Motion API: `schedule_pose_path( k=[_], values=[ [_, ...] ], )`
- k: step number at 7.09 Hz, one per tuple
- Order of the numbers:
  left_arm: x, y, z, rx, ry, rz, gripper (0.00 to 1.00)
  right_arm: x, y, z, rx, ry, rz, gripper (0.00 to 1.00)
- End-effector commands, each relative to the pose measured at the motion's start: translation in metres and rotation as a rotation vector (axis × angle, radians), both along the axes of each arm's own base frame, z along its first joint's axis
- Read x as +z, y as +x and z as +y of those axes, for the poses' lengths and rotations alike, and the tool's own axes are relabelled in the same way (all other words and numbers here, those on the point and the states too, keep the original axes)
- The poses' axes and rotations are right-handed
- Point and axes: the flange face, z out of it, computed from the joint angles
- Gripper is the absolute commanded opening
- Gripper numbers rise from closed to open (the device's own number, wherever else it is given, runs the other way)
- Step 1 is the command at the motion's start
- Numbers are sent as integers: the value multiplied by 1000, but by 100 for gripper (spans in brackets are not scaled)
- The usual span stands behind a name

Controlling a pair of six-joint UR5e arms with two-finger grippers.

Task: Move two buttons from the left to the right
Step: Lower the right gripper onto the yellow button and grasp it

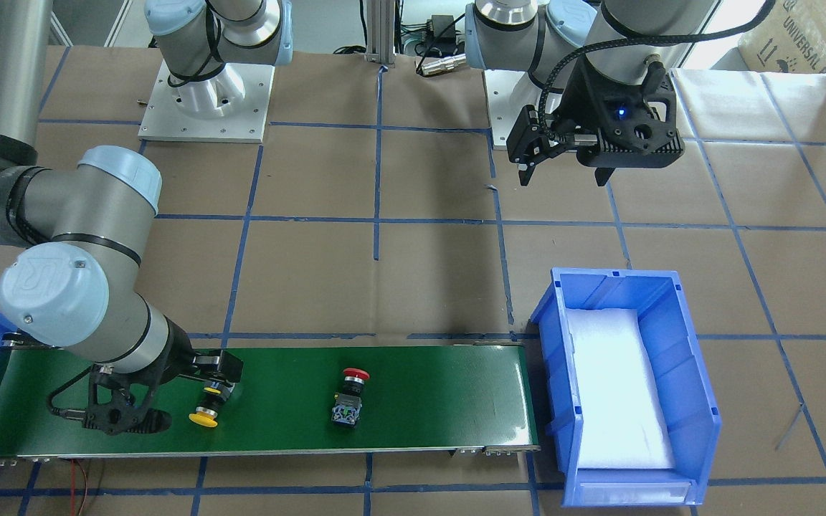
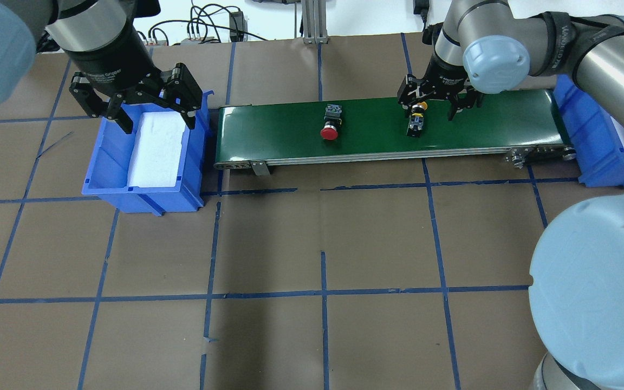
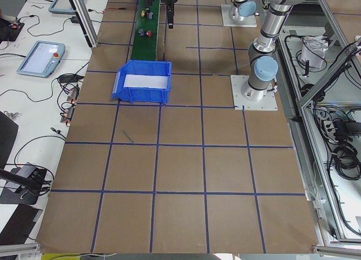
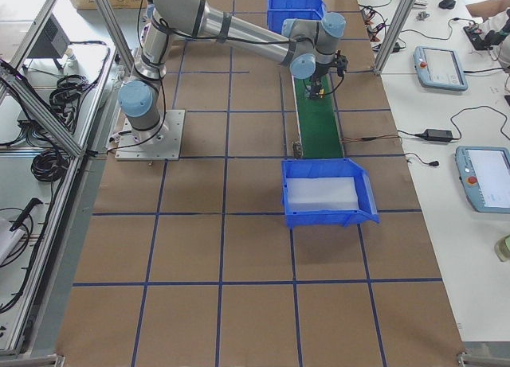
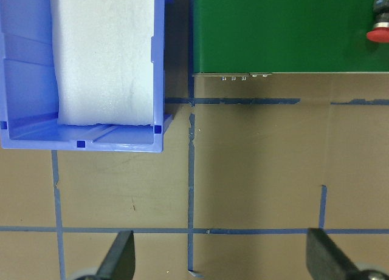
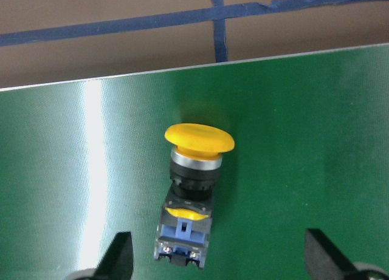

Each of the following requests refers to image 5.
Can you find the white foam pad in source bin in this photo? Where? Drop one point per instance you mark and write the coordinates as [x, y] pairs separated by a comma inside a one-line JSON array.
[[102, 59]]

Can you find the blue source plastic bin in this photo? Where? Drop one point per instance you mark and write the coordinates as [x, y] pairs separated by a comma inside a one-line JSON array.
[[29, 90]]

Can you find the red push button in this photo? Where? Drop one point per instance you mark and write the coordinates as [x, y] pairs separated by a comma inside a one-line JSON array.
[[379, 32]]

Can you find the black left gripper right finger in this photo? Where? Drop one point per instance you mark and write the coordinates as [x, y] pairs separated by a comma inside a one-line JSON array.
[[325, 260]]

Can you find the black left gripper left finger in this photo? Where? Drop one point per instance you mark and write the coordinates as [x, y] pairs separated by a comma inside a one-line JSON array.
[[119, 262]]

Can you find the green conveyor belt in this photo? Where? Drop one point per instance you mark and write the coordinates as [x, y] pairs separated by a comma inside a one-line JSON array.
[[239, 38]]

